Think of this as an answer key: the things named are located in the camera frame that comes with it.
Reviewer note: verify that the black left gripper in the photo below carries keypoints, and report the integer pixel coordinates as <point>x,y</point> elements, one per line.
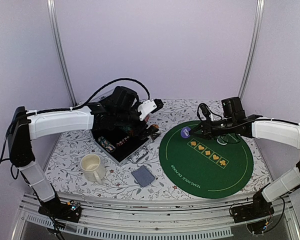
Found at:
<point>138,130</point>

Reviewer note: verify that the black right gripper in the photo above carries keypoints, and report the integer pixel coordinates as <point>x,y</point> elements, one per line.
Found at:
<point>207,130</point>

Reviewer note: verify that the purple small blind button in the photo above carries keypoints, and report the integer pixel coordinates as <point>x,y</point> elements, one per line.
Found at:
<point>185,132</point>

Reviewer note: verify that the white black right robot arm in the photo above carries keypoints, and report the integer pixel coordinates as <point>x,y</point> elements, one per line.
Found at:
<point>278,139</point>

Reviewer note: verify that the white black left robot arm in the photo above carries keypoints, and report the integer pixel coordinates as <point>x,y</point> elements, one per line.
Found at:
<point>120,109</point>

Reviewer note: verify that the rear poker chip stack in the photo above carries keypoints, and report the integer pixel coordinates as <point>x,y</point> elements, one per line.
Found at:
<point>128,129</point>

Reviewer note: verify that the poker chip stack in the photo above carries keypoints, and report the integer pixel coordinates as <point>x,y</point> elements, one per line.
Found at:
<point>128,129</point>
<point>106,145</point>

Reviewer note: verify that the clear glass dealer button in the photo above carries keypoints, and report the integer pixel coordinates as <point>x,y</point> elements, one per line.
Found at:
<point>220,141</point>

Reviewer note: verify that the front poker chip stack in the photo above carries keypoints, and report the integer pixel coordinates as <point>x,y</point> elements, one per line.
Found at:
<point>106,145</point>

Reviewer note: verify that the green round poker mat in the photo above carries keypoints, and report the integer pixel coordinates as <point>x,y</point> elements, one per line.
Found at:
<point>205,168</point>

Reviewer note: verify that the cream ceramic mug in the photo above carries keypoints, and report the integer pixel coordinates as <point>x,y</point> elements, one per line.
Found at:
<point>93,168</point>

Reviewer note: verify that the white floral tablecloth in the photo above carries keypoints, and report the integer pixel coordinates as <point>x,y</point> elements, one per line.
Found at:
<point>64,172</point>

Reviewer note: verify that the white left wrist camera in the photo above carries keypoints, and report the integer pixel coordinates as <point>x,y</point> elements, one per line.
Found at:
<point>145,108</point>

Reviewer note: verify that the aluminium frame rail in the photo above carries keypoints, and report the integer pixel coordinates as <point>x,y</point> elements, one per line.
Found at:
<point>189,219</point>

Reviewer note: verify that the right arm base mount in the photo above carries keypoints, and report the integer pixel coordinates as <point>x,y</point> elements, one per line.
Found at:
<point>255,210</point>

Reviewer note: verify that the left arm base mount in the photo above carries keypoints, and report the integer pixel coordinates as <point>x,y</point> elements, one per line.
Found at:
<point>54,208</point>

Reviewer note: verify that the right aluminium post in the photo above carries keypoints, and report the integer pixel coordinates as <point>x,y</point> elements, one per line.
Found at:
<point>258,17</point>

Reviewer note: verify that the aluminium post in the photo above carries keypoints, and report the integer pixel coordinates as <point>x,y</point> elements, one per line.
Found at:
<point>258,17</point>
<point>51,7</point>

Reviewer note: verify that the left aluminium post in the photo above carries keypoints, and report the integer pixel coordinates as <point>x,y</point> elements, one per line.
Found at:
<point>51,7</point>

